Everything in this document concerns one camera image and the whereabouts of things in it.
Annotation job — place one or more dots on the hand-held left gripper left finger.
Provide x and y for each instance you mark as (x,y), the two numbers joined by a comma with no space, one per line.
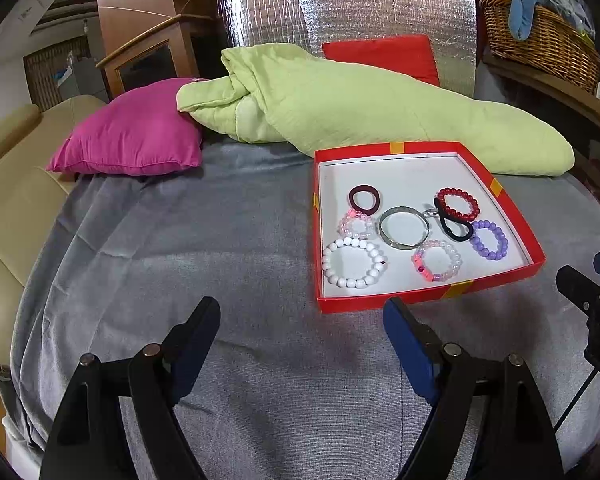
(190,355)

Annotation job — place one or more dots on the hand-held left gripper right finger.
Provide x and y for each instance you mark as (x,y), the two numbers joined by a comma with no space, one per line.
(407,355)

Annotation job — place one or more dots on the silver metal bangle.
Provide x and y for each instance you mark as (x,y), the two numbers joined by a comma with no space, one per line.
(387,235)

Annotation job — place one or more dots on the red cardboard box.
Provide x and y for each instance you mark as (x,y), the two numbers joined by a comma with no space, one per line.
(410,175)

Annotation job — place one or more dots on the grey bed cover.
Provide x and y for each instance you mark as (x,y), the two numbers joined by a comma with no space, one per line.
(180,250)

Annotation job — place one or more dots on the wooden shelf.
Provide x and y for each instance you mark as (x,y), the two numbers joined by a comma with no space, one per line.
(570,105)

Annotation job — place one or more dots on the wicker basket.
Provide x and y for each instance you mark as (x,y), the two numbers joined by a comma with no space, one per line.
(545,45)

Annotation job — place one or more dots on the beige leather sofa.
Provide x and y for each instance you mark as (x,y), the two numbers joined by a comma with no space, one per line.
(20,200)

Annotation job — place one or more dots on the magenta pillow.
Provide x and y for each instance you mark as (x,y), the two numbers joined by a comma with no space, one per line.
(130,130)

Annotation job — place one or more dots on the light green quilt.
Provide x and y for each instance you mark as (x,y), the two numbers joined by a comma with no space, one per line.
(355,105)

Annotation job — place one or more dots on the blue cloth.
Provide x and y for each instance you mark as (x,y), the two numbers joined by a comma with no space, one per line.
(525,2)

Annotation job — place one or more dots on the red pillow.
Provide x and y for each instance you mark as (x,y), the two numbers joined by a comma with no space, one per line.
(385,57)

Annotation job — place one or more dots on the woven rattan screen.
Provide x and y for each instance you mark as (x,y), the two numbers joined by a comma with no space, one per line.
(50,72)

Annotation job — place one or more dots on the wooden cabinet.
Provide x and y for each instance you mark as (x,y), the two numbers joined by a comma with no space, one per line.
(145,20)

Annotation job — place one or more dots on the silver foil insulation sheet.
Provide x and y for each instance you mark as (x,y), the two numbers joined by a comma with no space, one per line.
(350,5)

